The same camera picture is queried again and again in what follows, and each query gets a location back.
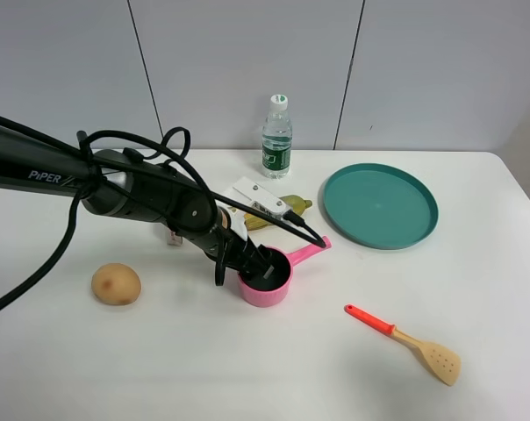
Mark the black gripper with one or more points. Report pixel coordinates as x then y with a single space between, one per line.
219 232

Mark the pink saucepan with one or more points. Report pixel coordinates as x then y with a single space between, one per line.
272 287

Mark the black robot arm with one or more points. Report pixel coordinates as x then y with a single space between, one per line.
116 185

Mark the yellow corn cob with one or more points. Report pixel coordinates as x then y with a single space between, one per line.
282 205

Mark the white rectangular box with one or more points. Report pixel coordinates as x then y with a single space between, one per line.
173 239

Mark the teal round plate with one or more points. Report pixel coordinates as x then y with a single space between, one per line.
379 206

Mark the clear water bottle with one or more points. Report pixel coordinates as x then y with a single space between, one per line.
276 138

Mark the brown potato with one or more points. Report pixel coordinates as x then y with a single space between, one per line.
116 284

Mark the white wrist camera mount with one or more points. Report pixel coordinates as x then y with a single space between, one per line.
244 191

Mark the wooden spatula orange handle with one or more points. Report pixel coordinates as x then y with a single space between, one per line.
441 362

